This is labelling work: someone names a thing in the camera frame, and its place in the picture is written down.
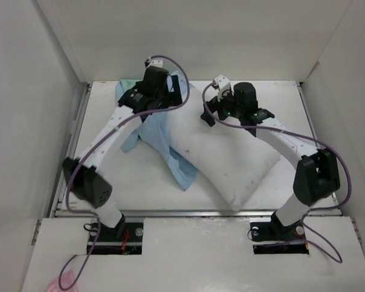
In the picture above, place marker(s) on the white pillow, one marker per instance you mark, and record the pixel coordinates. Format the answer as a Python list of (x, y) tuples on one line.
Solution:
[(232, 159)]

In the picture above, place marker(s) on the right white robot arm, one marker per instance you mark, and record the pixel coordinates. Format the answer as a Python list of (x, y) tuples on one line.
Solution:
[(317, 174)]

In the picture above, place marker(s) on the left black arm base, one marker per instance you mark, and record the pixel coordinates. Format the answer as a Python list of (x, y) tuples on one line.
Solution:
[(125, 241)]

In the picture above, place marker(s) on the front aluminium rail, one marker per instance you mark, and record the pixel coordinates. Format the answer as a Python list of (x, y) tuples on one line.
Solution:
[(200, 213)]

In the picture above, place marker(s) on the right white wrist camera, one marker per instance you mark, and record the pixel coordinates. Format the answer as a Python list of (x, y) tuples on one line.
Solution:
[(223, 85)]

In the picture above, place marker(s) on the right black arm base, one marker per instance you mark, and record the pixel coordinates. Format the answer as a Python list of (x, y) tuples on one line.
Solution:
[(270, 237)]

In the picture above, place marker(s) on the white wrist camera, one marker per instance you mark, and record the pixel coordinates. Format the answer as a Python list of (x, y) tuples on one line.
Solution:
[(223, 85), (155, 62)]

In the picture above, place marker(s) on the pink cloth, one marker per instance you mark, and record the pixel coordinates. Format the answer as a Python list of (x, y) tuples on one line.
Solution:
[(66, 280)]

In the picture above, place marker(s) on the light blue pillowcase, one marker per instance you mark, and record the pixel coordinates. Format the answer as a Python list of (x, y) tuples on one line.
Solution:
[(154, 132)]

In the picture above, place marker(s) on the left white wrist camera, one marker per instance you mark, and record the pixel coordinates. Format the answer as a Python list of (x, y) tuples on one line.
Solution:
[(155, 62)]

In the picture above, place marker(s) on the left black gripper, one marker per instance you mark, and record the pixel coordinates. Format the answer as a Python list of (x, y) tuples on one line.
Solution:
[(174, 98)]

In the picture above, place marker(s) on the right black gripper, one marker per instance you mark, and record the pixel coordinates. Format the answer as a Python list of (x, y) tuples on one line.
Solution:
[(212, 104)]

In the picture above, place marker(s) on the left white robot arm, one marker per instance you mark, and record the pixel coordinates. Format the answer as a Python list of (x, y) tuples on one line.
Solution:
[(83, 175)]

